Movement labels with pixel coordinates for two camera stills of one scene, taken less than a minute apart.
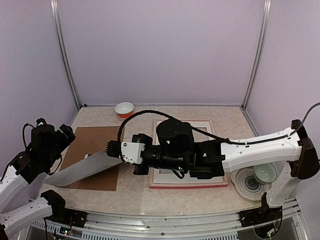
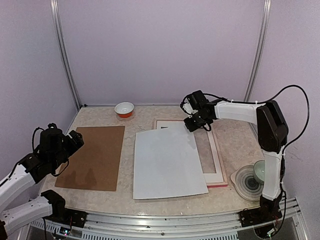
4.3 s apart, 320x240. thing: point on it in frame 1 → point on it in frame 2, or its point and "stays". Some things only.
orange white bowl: x=124 y=109 stays
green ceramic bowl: x=265 y=173 stays
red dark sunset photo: x=91 y=163 → x=166 y=163
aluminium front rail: x=185 y=225 stays
